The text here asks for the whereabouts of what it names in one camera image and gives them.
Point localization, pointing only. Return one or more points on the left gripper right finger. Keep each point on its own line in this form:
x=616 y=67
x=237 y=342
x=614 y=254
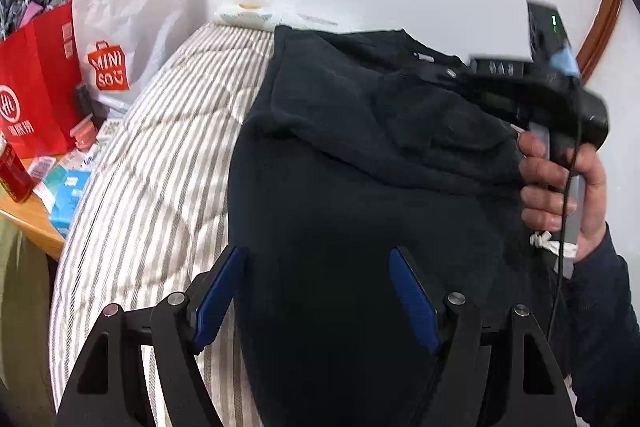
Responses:
x=486 y=370

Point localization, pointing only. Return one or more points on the black sweatshirt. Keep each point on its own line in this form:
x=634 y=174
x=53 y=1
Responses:
x=348 y=152

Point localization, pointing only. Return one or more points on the person's right hand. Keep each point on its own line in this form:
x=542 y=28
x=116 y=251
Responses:
x=544 y=182

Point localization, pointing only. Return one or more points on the green bedding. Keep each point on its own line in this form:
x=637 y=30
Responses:
x=25 y=305

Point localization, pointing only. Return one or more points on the dark blue right sleeve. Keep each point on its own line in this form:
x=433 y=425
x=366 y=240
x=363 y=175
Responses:
x=604 y=339

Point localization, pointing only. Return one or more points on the striped quilted mattress cover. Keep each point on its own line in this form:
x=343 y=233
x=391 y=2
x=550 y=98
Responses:
x=154 y=212

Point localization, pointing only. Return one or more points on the wooden nightstand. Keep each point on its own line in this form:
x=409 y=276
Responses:
x=32 y=218

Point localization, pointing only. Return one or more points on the blue tissue packet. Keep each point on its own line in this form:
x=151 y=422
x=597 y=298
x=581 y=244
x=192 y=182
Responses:
x=67 y=199

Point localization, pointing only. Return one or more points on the red drink can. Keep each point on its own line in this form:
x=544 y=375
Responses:
x=15 y=179

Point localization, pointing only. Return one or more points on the white floral bed sheet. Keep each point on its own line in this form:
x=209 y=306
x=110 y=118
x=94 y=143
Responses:
x=267 y=18

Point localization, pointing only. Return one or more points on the red paper shopping bag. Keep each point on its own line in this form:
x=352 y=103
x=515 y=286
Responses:
x=38 y=77

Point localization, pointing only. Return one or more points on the white Miniso plastic bag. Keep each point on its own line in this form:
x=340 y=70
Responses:
x=121 y=44

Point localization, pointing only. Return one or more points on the brown wooden door frame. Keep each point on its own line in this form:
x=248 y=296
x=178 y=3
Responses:
x=598 y=37

